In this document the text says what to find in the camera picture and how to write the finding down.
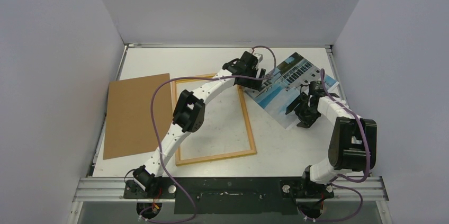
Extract blue building photo print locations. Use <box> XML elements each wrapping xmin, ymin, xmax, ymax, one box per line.
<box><xmin>245</xmin><ymin>52</ymin><xmax>320</xmax><ymax>129</ymax></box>

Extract yellow wooden picture frame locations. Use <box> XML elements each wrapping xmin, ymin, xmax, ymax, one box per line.
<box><xmin>170</xmin><ymin>73</ymin><xmax>257</xmax><ymax>167</ymax></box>

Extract brown frame backing board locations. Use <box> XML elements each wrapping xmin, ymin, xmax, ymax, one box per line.
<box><xmin>103</xmin><ymin>73</ymin><xmax>173</xmax><ymax>159</ymax></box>

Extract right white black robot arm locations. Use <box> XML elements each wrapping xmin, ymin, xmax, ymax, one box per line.
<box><xmin>286</xmin><ymin>80</ymin><xmax>377</xmax><ymax>198</ymax></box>

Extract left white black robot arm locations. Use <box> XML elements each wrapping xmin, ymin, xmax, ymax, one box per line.
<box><xmin>132</xmin><ymin>51</ymin><xmax>269</xmax><ymax>198</ymax></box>

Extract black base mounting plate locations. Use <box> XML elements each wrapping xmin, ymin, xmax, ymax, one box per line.
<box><xmin>123</xmin><ymin>177</ymin><xmax>334</xmax><ymax>215</ymax></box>

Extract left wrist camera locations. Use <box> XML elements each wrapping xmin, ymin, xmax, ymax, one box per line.
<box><xmin>253</xmin><ymin>53</ymin><xmax>263</xmax><ymax>62</ymax></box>

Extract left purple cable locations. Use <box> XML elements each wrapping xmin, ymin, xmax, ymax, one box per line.
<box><xmin>139</xmin><ymin>45</ymin><xmax>278</xmax><ymax>224</ymax></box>

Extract aluminium front rail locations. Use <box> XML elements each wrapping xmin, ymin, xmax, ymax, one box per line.
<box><xmin>73</xmin><ymin>177</ymin><xmax>389</xmax><ymax>202</ymax></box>

